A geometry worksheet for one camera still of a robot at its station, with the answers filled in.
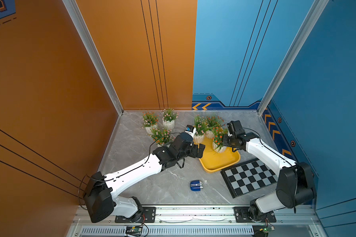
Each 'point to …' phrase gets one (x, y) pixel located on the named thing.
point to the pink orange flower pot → (161, 136)
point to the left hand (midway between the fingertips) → (199, 142)
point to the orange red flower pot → (218, 145)
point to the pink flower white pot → (201, 125)
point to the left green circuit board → (135, 230)
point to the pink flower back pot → (169, 115)
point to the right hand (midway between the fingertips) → (224, 140)
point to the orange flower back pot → (150, 120)
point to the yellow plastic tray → (212, 161)
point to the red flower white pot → (215, 121)
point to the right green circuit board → (266, 229)
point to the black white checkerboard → (247, 177)
